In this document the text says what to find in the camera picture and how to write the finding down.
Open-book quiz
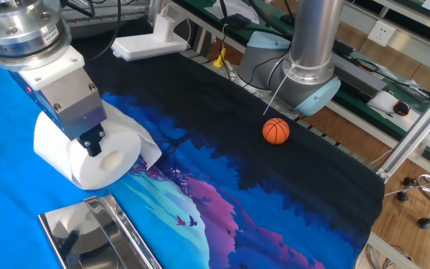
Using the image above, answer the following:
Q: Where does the white cable tie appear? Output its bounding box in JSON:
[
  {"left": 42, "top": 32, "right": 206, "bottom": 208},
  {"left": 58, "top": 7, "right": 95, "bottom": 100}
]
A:
[{"left": 262, "top": 55, "right": 298, "bottom": 117}]

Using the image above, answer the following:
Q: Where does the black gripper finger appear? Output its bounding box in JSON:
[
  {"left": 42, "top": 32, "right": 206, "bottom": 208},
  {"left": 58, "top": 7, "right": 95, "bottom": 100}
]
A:
[{"left": 77, "top": 124, "right": 107, "bottom": 158}]

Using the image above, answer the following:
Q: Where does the black perforated strip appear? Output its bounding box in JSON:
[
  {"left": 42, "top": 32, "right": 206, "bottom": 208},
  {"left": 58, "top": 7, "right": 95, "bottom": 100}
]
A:
[{"left": 332, "top": 37, "right": 358, "bottom": 57}]

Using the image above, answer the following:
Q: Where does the white wall socket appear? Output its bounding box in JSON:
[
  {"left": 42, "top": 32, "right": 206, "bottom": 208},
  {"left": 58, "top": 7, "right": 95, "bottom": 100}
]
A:
[{"left": 367, "top": 19, "right": 397, "bottom": 48}]

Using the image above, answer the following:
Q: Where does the white toilet paper roll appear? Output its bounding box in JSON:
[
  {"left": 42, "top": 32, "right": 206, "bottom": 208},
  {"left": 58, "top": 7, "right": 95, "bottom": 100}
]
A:
[{"left": 32, "top": 99, "right": 163, "bottom": 191}]

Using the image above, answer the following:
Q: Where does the small black device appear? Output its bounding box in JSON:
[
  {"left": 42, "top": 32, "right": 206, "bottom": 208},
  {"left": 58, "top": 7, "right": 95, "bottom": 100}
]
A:
[{"left": 220, "top": 13, "right": 252, "bottom": 30}]

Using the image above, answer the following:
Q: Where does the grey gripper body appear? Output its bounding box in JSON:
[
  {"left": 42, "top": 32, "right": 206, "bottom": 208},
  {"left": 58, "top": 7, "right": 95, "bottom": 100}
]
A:
[{"left": 8, "top": 67, "right": 108, "bottom": 142}]

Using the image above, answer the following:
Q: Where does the white power strip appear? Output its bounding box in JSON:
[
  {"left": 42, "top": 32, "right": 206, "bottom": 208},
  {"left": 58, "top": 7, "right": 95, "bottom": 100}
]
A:
[{"left": 110, "top": 32, "right": 189, "bottom": 63}]

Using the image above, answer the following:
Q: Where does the small orange basketball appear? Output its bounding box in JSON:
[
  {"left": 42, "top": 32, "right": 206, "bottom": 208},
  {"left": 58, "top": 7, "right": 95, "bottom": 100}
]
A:
[{"left": 261, "top": 117, "right": 291, "bottom": 146}]

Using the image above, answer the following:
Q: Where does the white charger plug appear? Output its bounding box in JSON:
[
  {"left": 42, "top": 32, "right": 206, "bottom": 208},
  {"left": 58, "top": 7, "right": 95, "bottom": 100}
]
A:
[{"left": 152, "top": 3, "right": 182, "bottom": 43}]

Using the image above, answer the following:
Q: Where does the yellow connector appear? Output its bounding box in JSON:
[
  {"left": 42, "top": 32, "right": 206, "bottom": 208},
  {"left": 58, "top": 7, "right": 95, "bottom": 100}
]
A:
[{"left": 213, "top": 47, "right": 227, "bottom": 69}]

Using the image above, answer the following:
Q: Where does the black computer mouse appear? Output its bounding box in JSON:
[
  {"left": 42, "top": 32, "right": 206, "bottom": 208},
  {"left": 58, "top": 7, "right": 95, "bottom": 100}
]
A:
[{"left": 393, "top": 99, "right": 411, "bottom": 117}]

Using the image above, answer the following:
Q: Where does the grey wire bundle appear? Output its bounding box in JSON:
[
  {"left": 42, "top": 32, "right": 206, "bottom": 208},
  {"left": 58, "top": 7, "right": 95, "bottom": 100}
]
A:
[{"left": 364, "top": 242, "right": 417, "bottom": 269}]

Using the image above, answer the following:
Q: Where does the aluminium frame post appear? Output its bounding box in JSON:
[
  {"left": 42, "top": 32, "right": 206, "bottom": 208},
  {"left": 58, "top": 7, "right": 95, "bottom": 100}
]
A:
[{"left": 377, "top": 76, "right": 430, "bottom": 182}]

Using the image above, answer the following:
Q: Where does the grey metal box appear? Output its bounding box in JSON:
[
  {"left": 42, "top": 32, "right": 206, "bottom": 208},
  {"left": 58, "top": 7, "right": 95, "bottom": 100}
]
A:
[{"left": 330, "top": 52, "right": 387, "bottom": 98}]

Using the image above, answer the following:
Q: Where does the blue mountain landscape cloth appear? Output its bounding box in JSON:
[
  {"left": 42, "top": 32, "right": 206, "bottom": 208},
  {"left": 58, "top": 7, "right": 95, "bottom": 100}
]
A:
[{"left": 0, "top": 48, "right": 386, "bottom": 269}]

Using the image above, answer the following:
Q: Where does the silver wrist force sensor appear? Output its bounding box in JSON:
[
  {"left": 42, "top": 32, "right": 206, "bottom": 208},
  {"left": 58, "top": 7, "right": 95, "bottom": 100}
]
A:
[{"left": 0, "top": 0, "right": 72, "bottom": 72}]

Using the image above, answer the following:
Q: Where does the shiny metal tray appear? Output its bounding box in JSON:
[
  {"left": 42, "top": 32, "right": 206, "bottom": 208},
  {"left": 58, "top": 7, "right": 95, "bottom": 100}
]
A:
[{"left": 37, "top": 194, "right": 163, "bottom": 269}]

